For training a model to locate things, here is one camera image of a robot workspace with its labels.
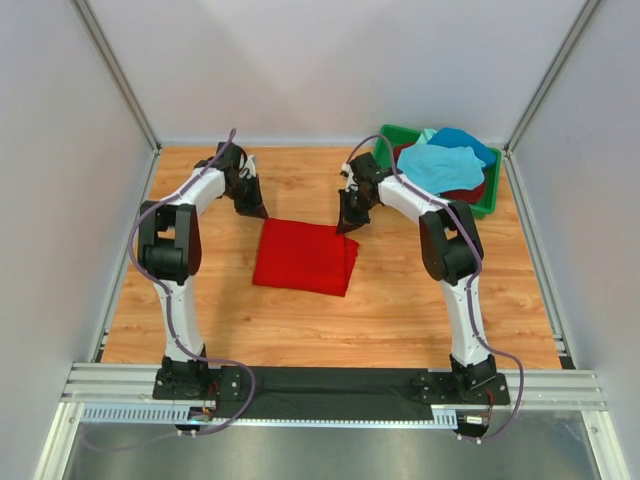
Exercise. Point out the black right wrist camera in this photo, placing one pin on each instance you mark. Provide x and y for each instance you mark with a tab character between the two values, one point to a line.
364	168

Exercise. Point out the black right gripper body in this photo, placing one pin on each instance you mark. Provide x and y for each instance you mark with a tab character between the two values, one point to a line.
358	206

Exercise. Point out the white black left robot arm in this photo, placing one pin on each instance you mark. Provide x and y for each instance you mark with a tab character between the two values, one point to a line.
165	247

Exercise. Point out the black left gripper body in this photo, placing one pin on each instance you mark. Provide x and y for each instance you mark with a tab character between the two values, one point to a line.
245	195

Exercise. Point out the dark red t shirt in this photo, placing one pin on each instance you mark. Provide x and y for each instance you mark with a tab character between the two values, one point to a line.
451	173

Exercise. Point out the light blue t shirt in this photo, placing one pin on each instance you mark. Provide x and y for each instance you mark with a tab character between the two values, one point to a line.
449	162

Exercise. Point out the green plastic bin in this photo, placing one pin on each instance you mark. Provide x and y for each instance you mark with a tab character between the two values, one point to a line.
400	137

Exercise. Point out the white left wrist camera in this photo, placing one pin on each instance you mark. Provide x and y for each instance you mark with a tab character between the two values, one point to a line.
247	169

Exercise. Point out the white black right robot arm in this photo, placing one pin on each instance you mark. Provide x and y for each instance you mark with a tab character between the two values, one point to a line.
450	250

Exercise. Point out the aluminium corner post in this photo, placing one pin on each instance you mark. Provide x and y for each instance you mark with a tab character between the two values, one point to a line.
96	33
560	60

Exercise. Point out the right aluminium corner post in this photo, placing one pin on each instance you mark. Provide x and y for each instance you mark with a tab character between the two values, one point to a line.
560	60

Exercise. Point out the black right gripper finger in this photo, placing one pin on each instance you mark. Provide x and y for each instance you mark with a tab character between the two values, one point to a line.
353	226
342	223

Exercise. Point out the left aluminium corner post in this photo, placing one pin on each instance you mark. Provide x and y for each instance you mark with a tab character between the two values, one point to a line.
96	33

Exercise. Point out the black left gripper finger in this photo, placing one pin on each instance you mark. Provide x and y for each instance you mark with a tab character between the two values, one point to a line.
258	197
253	212

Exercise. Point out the grey slotted cable duct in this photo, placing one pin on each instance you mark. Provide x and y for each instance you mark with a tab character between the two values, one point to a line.
443	419

